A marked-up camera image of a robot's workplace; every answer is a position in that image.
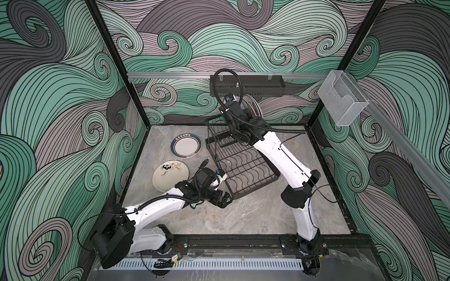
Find aluminium rail wall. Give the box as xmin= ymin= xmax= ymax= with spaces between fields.
xmin=344 ymin=72 xmax=450 ymax=207
xmin=127 ymin=71 xmax=328 ymax=80

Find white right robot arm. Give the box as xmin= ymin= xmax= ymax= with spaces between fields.
xmin=210 ymin=68 xmax=328 ymax=256

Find white plate green flower outline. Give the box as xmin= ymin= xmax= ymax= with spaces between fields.
xmin=255 ymin=102 xmax=264 ymax=118

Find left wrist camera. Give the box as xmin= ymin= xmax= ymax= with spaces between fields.
xmin=210 ymin=169 xmax=227 ymax=190

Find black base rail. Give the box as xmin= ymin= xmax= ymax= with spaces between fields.
xmin=94 ymin=233 xmax=373 ymax=257

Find clear acrylic wall box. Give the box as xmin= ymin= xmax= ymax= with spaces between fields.
xmin=318 ymin=70 xmax=369 ymax=127

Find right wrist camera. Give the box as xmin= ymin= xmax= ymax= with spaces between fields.
xmin=224 ymin=94 xmax=236 ymax=104

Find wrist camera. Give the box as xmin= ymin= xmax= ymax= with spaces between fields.
xmin=210 ymin=169 xmax=227 ymax=190
xmin=224 ymin=94 xmax=236 ymax=104

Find black wall-mounted tray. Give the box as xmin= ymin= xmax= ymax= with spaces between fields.
xmin=210 ymin=74 xmax=286 ymax=97

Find white slotted cable duct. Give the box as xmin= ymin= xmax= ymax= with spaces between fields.
xmin=111 ymin=258 xmax=304 ymax=271

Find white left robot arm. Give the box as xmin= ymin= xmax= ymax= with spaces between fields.
xmin=85 ymin=160 xmax=233 ymax=269

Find black wire dish rack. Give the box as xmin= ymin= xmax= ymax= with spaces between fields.
xmin=205 ymin=115 xmax=280 ymax=200

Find white plate red characters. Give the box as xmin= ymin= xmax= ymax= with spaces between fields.
xmin=243 ymin=94 xmax=259 ymax=117

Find cream plate black drawing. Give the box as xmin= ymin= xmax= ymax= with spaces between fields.
xmin=152 ymin=160 xmax=189 ymax=192

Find aluminium rail back wall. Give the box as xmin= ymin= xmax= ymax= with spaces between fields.
xmin=127 ymin=71 xmax=328 ymax=80

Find aluminium rail right wall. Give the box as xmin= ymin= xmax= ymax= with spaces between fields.
xmin=344 ymin=72 xmax=450 ymax=207

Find green-rimmed white plate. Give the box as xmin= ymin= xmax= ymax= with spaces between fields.
xmin=171 ymin=133 xmax=202 ymax=159

